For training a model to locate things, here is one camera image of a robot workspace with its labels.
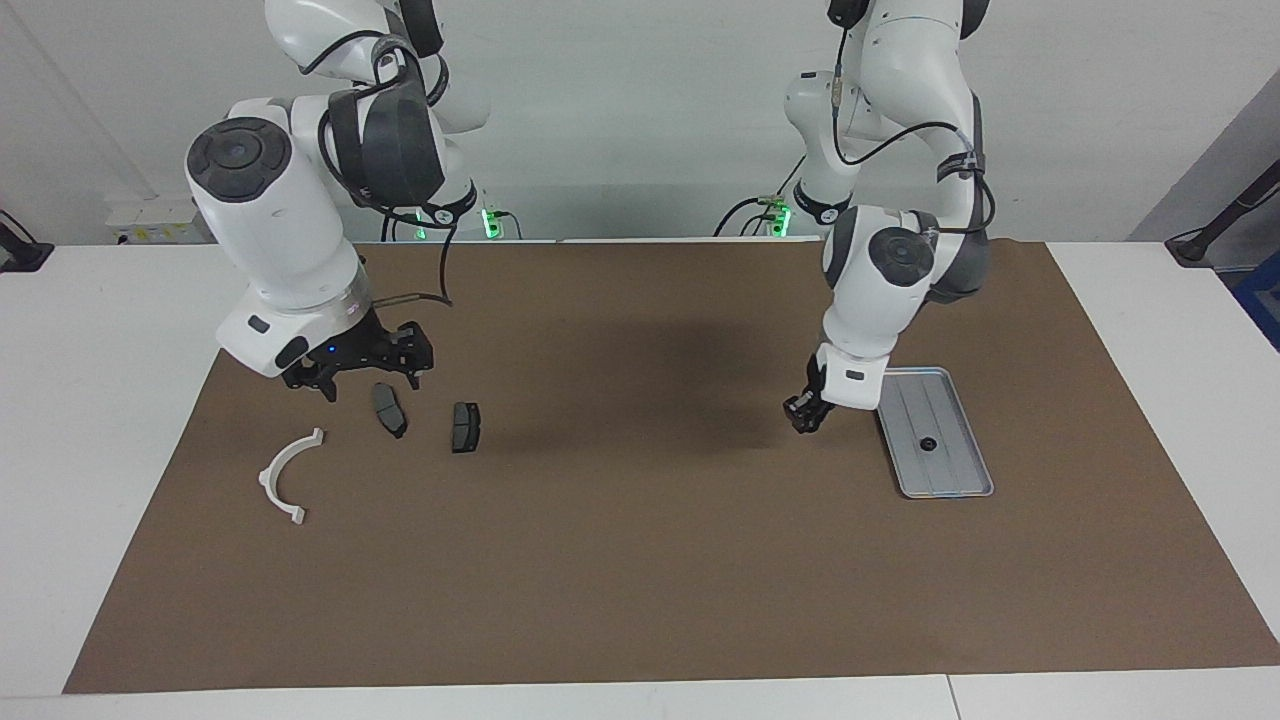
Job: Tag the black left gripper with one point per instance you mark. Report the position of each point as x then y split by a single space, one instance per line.
818 385

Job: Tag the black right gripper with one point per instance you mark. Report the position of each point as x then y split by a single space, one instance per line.
360 350

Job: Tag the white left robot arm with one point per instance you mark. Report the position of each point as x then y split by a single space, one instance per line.
880 300

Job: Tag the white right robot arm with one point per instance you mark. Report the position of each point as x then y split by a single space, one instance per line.
280 220

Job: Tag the silver metal tray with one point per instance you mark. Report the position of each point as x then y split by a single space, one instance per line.
950 470

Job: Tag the curved dark grey brake pad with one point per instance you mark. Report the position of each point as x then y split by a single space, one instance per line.
388 412

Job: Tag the rectangular dark grey brake pad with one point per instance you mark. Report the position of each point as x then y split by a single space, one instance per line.
466 428

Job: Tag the brown table mat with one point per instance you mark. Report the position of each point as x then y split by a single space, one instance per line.
640 560

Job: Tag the blue crate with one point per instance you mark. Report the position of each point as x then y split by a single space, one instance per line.
1262 300

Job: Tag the white curved plastic bracket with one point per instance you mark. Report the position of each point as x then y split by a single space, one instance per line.
270 482

